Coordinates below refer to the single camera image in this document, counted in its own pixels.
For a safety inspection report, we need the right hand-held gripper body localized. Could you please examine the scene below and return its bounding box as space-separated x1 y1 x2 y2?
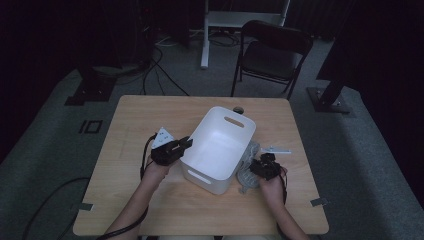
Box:
252 145 292 181

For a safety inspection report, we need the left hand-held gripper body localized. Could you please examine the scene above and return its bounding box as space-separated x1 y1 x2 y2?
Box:
150 126 185 167

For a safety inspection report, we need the grey dish cloth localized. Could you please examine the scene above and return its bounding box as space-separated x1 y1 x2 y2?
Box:
237 140 262 195

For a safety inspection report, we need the white plastic bin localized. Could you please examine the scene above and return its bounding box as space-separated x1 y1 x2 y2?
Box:
179 106 257 196

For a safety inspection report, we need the person's left hand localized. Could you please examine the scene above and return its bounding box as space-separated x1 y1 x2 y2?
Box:
141 159 177 188

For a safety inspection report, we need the person's right hand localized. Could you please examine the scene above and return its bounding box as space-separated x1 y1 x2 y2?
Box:
259 166 289 205

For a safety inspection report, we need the black folding chair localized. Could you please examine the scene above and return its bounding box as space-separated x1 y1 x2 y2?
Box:
230 19 314 101

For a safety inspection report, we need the dark equipment with red lights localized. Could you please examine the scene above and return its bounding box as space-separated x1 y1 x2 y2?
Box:
134 0 158 64

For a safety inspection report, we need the white metal stand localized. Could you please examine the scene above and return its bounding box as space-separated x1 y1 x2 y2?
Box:
200 0 291 70

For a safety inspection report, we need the left hand-held gripper cable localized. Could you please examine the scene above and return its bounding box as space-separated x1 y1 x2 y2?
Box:
96 133 158 240

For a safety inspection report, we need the hand-held gripper cable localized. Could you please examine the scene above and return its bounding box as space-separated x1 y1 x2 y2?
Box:
96 133 158 240
275 167 290 240

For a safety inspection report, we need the right hand-held gripper cable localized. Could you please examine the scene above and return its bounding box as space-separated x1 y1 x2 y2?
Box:
275 167 290 240

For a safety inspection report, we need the bundle of thin floor cables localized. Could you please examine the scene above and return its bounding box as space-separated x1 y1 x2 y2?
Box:
114 31 241 98

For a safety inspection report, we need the black stand with base plate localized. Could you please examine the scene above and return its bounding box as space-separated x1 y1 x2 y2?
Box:
306 33 357 118
64 64 118 107

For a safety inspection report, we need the thick black floor cable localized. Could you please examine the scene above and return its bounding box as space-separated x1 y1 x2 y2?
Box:
21 178 91 240

